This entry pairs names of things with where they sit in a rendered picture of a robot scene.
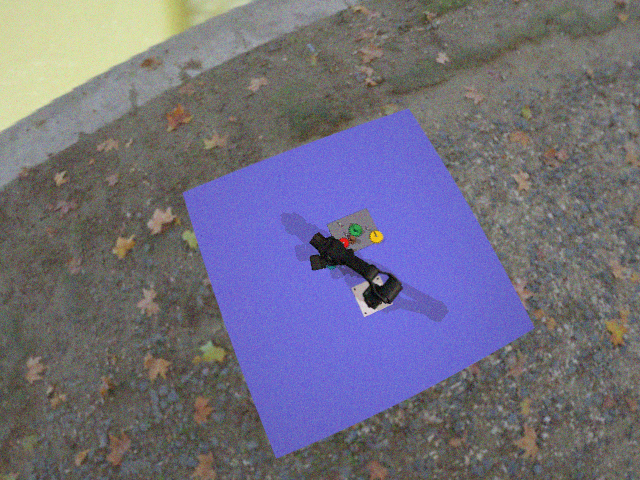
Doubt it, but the green gear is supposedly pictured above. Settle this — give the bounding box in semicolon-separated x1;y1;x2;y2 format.
349;224;363;237

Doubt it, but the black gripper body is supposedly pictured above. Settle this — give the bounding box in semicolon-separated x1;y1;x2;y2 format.
310;249;354;271

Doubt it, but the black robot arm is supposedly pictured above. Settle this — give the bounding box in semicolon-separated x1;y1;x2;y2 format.
309;232;403;310

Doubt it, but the yellow gear with black stripe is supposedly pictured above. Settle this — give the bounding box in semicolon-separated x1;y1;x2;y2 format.
369;230;384;244

